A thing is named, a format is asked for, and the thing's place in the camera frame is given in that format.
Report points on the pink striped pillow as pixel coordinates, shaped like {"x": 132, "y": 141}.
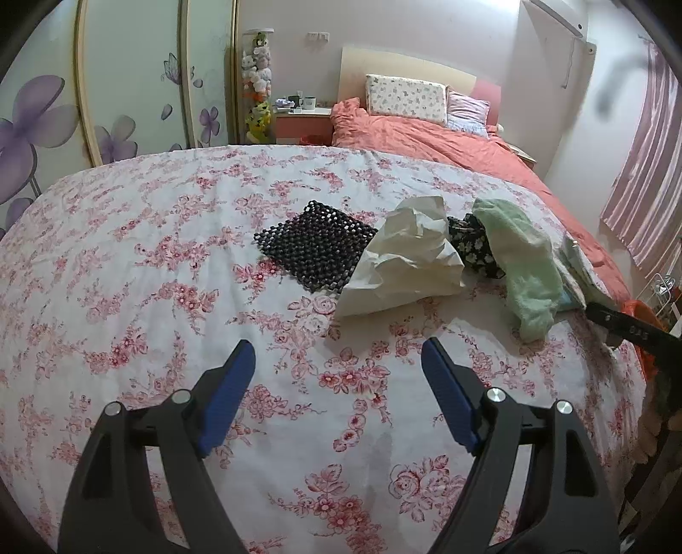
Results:
{"x": 468, "y": 111}

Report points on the white paper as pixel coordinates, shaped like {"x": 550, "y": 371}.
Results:
{"x": 405, "y": 255}

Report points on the white air conditioner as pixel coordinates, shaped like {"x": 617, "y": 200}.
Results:
{"x": 554, "y": 16}

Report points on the red nightstand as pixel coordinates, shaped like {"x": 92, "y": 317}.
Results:
{"x": 303, "y": 125}

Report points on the wardrobe with purple flowers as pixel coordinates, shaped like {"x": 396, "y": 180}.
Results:
{"x": 133, "y": 80}

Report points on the black beaded mat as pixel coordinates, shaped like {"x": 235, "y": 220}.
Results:
{"x": 314, "y": 245}

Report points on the white air conditioner pipe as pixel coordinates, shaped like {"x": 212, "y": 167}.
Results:
{"x": 573, "y": 58}

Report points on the orange plastic laundry basket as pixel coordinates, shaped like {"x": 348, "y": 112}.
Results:
{"x": 636, "y": 310}

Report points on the pink striped curtain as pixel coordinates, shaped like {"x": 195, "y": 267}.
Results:
{"x": 655, "y": 186}

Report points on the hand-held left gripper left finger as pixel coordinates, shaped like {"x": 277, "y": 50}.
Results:
{"x": 226, "y": 399}

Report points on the yellow green plush toy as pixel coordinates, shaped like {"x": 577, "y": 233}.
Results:
{"x": 260, "y": 122}

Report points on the beige pink headboard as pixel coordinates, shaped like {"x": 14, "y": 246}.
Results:
{"x": 405, "y": 64}

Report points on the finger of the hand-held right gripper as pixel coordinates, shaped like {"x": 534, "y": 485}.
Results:
{"x": 623, "y": 326}

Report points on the pale blue cloth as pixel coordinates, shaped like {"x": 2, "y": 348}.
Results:
{"x": 581, "y": 277}

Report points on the green white mug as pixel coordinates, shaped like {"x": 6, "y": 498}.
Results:
{"x": 309, "y": 103}

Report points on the black floral cloth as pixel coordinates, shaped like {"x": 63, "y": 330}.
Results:
{"x": 471, "y": 246}

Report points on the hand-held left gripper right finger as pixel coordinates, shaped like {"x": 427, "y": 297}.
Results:
{"x": 447, "y": 397}

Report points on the dark mug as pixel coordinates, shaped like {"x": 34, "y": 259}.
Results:
{"x": 294, "y": 101}

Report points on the pink white nightstand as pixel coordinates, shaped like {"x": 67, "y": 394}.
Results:
{"x": 525, "y": 157}

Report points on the floral tablecloth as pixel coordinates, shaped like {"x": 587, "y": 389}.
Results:
{"x": 160, "y": 266}

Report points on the person's right hand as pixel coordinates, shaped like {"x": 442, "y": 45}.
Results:
{"x": 651, "y": 431}

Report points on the mint green cloth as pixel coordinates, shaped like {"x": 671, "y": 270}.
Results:
{"x": 525, "y": 266}

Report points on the floral pillow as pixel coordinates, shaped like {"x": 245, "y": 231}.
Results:
{"x": 406, "y": 98}

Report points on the white wall socket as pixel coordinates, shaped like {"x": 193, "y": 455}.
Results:
{"x": 318, "y": 36}

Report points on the stack of plush toys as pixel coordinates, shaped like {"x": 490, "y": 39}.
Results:
{"x": 258, "y": 66}

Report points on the red duvet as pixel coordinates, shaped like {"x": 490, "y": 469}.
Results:
{"x": 479, "y": 160}

